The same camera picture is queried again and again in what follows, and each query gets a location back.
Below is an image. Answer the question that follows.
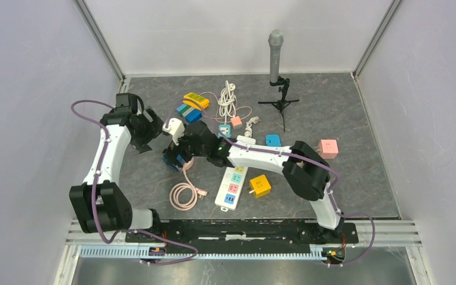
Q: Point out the blue white cube adapter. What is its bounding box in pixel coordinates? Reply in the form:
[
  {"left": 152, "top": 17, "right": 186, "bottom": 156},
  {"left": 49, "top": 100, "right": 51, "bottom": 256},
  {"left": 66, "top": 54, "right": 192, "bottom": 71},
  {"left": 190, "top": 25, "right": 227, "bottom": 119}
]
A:
[{"left": 163, "top": 157, "right": 182, "bottom": 172}]

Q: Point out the pink round socket reel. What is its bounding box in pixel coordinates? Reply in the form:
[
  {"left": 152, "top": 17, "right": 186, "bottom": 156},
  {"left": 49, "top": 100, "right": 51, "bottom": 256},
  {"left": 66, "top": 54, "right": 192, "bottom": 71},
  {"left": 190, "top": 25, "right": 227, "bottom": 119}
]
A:
[{"left": 182, "top": 157, "right": 195, "bottom": 172}]

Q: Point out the white multicolour power strip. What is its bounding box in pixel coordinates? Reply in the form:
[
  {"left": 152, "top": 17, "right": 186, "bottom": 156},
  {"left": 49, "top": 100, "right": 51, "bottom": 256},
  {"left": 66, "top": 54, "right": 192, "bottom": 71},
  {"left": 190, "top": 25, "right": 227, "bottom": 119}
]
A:
[{"left": 214, "top": 116, "right": 261, "bottom": 212}]

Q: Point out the small pink plug adapter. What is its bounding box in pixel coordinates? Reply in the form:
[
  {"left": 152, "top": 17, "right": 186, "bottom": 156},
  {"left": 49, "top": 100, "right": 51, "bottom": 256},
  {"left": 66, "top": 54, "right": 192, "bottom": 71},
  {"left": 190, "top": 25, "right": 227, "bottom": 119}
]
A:
[{"left": 230, "top": 116, "right": 243, "bottom": 129}]

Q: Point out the yellow cube socket adapter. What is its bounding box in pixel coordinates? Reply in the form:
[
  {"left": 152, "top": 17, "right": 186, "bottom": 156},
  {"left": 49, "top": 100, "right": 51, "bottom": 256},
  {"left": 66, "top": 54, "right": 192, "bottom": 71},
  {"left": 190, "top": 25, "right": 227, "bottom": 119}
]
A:
[{"left": 249, "top": 175, "right": 271, "bottom": 198}]

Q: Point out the small blue plug adapter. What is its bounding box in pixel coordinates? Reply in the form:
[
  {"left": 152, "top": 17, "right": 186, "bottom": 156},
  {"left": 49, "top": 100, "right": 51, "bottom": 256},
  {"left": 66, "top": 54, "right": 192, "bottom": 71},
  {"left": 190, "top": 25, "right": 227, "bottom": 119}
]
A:
[{"left": 265, "top": 134, "right": 281, "bottom": 147}]

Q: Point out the pink cube socket adapter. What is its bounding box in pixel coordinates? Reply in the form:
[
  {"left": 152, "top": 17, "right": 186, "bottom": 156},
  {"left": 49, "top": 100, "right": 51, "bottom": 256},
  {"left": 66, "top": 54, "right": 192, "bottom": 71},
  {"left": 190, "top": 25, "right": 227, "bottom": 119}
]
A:
[{"left": 316, "top": 139, "right": 339, "bottom": 160}]

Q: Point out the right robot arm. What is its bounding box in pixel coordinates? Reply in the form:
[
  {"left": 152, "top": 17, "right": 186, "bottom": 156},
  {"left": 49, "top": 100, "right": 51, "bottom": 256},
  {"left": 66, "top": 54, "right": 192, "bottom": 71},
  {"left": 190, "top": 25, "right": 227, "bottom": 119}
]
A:
[{"left": 162, "top": 118, "right": 344, "bottom": 242}]

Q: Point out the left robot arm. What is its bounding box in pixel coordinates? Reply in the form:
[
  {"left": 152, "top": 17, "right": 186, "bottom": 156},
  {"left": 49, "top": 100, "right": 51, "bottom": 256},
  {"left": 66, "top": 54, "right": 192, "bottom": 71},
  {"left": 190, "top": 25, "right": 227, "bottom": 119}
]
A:
[{"left": 69, "top": 93, "right": 163, "bottom": 233}]

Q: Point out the blue green power strip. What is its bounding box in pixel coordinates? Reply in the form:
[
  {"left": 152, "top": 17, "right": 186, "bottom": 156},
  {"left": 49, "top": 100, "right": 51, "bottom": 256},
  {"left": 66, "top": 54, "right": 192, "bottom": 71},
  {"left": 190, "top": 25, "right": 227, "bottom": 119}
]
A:
[{"left": 176, "top": 103, "right": 202, "bottom": 124}]

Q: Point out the yellow rectangular power strip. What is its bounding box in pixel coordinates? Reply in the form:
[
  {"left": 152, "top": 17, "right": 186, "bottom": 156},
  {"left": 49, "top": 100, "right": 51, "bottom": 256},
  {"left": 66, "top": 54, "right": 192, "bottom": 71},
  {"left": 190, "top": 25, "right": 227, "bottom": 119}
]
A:
[{"left": 183, "top": 92, "right": 210, "bottom": 110}]

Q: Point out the teal power strip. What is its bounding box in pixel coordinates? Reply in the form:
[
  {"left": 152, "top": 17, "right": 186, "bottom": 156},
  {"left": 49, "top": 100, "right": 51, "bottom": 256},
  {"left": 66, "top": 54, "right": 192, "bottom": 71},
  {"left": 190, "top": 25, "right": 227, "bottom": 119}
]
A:
[{"left": 218, "top": 124, "right": 232, "bottom": 138}]

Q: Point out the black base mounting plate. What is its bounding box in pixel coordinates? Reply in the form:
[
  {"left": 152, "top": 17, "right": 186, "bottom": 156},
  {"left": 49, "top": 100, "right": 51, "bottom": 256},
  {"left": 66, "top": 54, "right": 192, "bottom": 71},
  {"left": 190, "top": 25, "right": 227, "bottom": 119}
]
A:
[{"left": 125, "top": 218, "right": 359, "bottom": 255}]

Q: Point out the black microphone tripod stand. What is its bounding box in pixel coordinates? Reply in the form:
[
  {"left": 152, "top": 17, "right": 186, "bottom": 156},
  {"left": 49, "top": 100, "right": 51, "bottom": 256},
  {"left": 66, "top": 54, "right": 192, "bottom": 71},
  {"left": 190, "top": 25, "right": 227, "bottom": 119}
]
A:
[{"left": 258, "top": 75, "right": 300, "bottom": 132}]

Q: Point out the grey microphone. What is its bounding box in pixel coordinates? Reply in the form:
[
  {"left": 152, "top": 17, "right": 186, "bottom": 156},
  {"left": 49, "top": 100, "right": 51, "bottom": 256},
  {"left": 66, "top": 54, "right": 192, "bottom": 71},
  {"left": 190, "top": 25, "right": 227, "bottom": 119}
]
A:
[{"left": 268, "top": 29, "right": 284, "bottom": 84}]

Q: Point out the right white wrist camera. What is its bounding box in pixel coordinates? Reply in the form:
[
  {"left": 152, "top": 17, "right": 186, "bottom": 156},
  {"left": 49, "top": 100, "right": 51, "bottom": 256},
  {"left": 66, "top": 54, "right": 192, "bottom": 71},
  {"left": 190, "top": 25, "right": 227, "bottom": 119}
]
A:
[{"left": 162, "top": 118, "right": 185, "bottom": 145}]

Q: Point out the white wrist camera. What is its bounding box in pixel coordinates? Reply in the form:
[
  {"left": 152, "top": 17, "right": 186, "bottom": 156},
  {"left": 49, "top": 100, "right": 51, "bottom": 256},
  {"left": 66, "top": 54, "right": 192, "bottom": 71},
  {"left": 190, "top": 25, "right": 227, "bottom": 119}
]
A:
[
  {"left": 162, "top": 118, "right": 185, "bottom": 145},
  {"left": 114, "top": 93, "right": 144, "bottom": 114}
]

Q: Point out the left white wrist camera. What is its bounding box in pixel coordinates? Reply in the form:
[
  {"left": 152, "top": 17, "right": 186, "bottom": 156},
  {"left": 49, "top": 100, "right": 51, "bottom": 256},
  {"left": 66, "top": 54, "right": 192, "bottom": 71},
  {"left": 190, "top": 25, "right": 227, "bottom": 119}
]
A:
[{"left": 114, "top": 93, "right": 144, "bottom": 114}]

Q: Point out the pink coiled cable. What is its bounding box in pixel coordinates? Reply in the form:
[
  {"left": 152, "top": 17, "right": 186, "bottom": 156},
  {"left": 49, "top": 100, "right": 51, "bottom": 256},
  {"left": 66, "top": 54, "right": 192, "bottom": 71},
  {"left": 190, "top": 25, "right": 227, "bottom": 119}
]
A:
[{"left": 169, "top": 169, "right": 209, "bottom": 211}]

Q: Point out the white coiled power cord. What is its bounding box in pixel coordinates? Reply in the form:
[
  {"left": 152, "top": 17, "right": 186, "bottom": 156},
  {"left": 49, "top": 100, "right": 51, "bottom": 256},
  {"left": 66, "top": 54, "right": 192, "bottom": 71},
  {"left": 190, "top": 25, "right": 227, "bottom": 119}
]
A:
[{"left": 217, "top": 80, "right": 238, "bottom": 119}]

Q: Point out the grey slotted cable duct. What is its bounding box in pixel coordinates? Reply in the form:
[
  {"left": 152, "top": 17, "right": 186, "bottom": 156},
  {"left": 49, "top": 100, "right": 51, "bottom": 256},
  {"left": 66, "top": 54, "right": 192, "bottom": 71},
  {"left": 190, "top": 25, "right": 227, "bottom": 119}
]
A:
[{"left": 65, "top": 220, "right": 422, "bottom": 261}]

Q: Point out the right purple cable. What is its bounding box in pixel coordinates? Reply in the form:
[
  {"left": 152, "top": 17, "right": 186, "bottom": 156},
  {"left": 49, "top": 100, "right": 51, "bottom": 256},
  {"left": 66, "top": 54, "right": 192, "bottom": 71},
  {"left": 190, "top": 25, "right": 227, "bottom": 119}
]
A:
[{"left": 164, "top": 99, "right": 376, "bottom": 268}]

